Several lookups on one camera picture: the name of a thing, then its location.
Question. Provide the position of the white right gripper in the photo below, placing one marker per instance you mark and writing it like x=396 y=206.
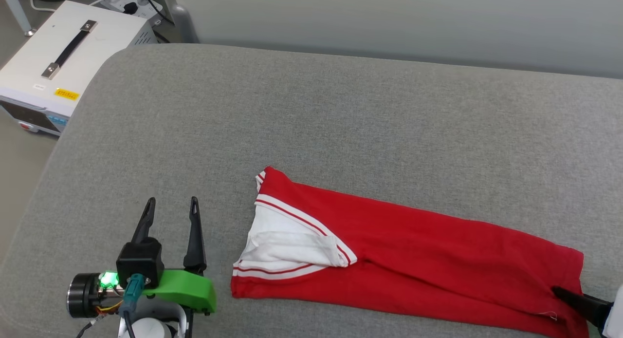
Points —
x=617 y=318

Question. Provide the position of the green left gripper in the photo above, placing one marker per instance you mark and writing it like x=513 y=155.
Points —
x=190 y=289

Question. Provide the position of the red and white jersey garment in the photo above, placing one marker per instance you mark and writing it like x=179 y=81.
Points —
x=413 y=240

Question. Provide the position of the black cylindrical left gripper motor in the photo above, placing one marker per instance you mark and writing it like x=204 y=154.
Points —
x=82 y=295

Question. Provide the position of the white power supply box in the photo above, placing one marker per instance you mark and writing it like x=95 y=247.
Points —
x=58 y=46

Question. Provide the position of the white metal table leg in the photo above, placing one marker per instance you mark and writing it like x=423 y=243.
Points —
x=17 y=11

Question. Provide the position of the teal left camera connector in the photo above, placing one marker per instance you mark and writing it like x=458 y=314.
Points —
x=134 y=291

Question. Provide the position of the grey metal frame leg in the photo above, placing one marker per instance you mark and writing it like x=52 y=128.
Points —
x=185 y=26

